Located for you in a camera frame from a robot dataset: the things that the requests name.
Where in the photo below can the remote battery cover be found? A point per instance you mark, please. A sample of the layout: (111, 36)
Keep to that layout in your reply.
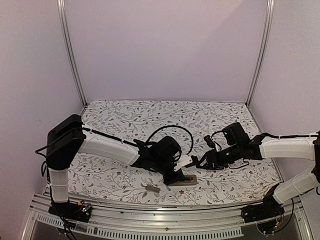
(153, 189)

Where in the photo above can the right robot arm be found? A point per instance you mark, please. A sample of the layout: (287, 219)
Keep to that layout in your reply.
(267, 146)

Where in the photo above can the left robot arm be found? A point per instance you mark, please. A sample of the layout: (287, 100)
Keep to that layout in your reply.
(71, 137)

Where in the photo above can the white remote control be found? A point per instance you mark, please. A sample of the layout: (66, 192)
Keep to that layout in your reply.
(189, 180)

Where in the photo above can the left aluminium frame post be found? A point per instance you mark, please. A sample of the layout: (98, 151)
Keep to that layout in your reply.
(61, 7)

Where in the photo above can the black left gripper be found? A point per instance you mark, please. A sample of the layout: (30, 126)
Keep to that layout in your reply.
(180, 177)

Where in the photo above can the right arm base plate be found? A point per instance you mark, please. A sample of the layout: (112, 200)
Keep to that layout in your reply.
(262, 211)

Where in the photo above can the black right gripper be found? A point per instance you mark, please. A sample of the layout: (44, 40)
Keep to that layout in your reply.
(211, 156)

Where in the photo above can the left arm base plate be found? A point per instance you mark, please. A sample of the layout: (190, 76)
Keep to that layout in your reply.
(80, 211)

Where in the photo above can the right aluminium frame post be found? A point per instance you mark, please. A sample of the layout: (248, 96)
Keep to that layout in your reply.
(267, 25)

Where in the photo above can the aluminium frame post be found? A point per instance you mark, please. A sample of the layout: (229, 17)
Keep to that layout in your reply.
(61, 7)
(267, 25)

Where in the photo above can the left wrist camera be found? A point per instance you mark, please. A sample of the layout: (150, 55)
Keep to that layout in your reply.
(186, 161)

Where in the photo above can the front aluminium rail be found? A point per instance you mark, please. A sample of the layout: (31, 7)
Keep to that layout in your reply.
(116, 220)

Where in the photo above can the floral patterned table mat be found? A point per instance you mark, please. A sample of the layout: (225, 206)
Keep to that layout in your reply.
(188, 122)

